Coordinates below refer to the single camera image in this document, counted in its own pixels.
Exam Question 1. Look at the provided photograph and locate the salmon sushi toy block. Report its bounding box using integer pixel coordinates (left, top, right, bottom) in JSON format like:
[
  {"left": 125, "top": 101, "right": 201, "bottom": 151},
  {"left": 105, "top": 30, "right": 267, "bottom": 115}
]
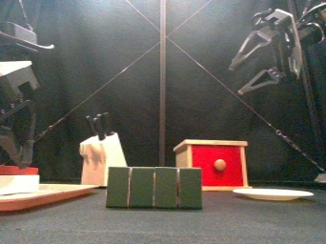
[{"left": 0, "top": 164, "right": 41, "bottom": 196}]

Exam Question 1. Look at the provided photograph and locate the pink rectangular tray plate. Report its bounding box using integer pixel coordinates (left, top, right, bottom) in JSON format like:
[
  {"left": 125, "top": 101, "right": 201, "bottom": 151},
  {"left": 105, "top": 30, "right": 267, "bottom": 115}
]
[{"left": 0, "top": 183, "right": 100, "bottom": 213}]

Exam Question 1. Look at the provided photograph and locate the green sushi roll block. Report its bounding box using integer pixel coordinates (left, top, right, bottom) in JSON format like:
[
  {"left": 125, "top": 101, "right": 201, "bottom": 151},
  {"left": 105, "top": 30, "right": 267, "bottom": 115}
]
[
  {"left": 104, "top": 165, "right": 131, "bottom": 209},
  {"left": 152, "top": 167, "right": 180, "bottom": 210},
  {"left": 128, "top": 167, "right": 156, "bottom": 209},
  {"left": 176, "top": 167, "right": 204, "bottom": 211}
]

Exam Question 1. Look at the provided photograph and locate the white round plate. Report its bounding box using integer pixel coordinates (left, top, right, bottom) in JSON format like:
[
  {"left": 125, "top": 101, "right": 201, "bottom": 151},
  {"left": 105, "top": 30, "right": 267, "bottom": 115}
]
[{"left": 231, "top": 187, "right": 315, "bottom": 202}]

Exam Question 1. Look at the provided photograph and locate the wooden knife block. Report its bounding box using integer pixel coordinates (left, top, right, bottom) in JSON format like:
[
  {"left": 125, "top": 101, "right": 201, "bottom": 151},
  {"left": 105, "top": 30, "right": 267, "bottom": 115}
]
[{"left": 79, "top": 132, "right": 128, "bottom": 188}]

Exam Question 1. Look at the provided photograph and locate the wooden box with red drawer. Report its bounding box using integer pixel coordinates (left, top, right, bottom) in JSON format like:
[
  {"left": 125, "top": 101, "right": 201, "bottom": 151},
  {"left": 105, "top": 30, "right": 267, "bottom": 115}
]
[{"left": 172, "top": 138, "right": 252, "bottom": 192}]

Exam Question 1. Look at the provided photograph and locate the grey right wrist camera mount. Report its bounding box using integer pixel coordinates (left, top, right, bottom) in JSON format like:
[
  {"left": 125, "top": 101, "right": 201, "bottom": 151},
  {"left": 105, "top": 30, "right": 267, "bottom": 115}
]
[{"left": 275, "top": 9, "right": 306, "bottom": 80}]

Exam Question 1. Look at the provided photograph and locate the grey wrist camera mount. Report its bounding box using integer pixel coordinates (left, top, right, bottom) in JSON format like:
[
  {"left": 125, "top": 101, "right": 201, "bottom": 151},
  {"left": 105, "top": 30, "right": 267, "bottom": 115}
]
[
  {"left": 275, "top": 9, "right": 306, "bottom": 80},
  {"left": 0, "top": 21, "right": 56, "bottom": 53}
]

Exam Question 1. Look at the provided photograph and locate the diagonal bracing wire with turnbuckle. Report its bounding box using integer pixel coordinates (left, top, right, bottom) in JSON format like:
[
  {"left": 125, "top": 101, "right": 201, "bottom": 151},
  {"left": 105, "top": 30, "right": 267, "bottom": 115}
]
[{"left": 123, "top": 0, "right": 326, "bottom": 174}]

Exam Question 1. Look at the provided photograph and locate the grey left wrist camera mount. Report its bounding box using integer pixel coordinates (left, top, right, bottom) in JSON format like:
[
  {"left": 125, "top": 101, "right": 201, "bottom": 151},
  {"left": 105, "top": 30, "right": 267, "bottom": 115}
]
[{"left": 0, "top": 21, "right": 56, "bottom": 53}]

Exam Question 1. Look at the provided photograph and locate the black knife handle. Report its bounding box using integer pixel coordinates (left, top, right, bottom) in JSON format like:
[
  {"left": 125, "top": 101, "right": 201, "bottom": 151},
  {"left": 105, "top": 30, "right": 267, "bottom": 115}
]
[
  {"left": 92, "top": 115, "right": 107, "bottom": 142},
  {"left": 85, "top": 115, "right": 97, "bottom": 137},
  {"left": 100, "top": 112, "right": 117, "bottom": 136}
]

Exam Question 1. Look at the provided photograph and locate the metal frame pole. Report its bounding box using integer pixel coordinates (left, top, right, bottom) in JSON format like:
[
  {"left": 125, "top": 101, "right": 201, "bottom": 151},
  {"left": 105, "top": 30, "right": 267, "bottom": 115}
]
[{"left": 157, "top": 0, "right": 167, "bottom": 167}]

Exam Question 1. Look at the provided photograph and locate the metal frame foot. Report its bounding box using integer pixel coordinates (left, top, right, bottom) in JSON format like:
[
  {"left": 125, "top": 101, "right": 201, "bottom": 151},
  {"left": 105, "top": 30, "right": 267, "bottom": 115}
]
[{"left": 312, "top": 173, "right": 326, "bottom": 185}]

